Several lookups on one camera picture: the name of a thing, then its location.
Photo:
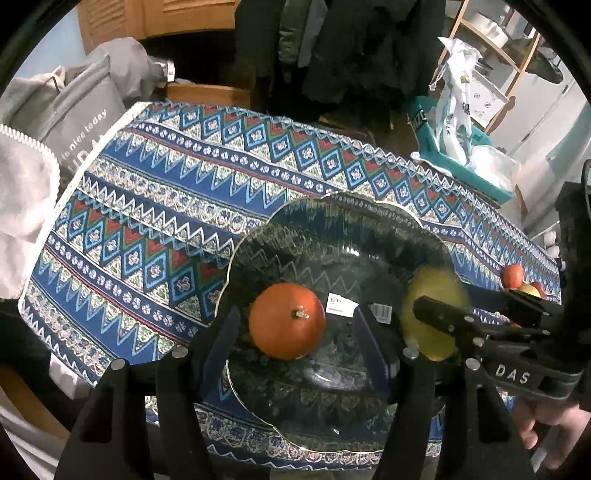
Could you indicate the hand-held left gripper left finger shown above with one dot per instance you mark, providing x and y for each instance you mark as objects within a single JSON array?
[{"x": 221, "y": 350}]

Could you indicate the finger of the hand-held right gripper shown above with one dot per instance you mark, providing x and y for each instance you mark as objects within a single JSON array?
[
  {"x": 443, "y": 314},
  {"x": 531, "y": 307}
]

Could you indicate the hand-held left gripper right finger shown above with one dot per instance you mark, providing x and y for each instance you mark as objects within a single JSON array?
[{"x": 374, "y": 350}]

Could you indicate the red apple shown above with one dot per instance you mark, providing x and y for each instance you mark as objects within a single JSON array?
[
  {"x": 539, "y": 288},
  {"x": 512, "y": 276}
]

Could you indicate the yellow mango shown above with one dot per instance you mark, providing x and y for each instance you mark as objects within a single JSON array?
[{"x": 434, "y": 286}]

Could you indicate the orange with stem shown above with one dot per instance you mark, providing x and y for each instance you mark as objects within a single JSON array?
[{"x": 281, "y": 323}]

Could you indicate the dark patterned glass plate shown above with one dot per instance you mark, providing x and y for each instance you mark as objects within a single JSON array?
[{"x": 332, "y": 249}]

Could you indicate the person's right hand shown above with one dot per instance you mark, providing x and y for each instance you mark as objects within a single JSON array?
[{"x": 558, "y": 434}]

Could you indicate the yellow lemon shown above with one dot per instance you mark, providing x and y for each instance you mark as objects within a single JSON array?
[{"x": 528, "y": 290}]

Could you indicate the clear plastic bag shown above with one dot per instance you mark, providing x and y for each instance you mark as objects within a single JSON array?
[{"x": 491, "y": 168}]

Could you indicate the blue patterned tablecloth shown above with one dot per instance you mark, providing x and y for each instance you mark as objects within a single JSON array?
[{"x": 161, "y": 207}]

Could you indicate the teal plastic bin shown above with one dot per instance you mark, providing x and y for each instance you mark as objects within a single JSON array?
[{"x": 429, "y": 138}]

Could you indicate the white printed box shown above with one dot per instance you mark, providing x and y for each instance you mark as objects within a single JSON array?
[{"x": 489, "y": 99}]

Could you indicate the white printed plastic bag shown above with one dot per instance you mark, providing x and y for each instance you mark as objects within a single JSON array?
[{"x": 455, "y": 101}]

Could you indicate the white towel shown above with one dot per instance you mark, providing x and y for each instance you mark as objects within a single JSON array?
[{"x": 23, "y": 207}]

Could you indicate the wooden shelf rack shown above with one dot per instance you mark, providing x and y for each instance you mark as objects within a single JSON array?
[{"x": 517, "y": 60}]

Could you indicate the wooden drawer box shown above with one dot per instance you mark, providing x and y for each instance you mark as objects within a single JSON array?
[{"x": 207, "y": 94}]

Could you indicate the grey printed fabric bag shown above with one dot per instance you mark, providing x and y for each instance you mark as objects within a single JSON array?
[{"x": 83, "y": 124}]

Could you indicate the black hanging coat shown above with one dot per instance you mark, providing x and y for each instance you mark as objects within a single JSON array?
[{"x": 351, "y": 50}]

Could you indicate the white storage bin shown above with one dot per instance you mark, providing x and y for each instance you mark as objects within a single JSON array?
[{"x": 487, "y": 27}]

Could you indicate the grey jacket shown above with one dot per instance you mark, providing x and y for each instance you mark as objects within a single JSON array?
[{"x": 129, "y": 69}]

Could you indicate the wooden louvered cabinet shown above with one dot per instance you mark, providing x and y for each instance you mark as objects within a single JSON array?
[{"x": 152, "y": 18}]

